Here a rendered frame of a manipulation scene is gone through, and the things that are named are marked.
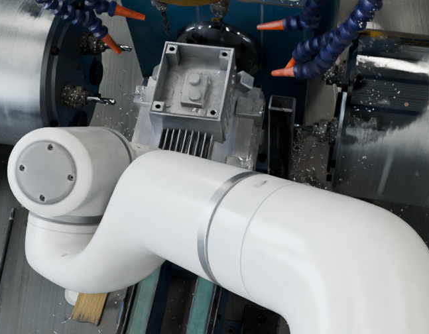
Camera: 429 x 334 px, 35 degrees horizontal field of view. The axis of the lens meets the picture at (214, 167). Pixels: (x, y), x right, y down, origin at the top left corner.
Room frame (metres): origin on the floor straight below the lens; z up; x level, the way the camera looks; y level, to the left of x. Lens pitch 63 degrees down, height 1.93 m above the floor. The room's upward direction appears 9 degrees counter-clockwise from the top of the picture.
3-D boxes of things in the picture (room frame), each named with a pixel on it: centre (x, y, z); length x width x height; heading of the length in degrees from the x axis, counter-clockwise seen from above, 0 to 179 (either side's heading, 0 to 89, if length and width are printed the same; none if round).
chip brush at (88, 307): (0.40, 0.22, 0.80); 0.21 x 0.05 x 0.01; 158
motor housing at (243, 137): (0.49, 0.02, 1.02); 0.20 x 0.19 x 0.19; 162
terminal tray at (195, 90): (0.53, 0.01, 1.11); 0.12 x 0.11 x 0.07; 162
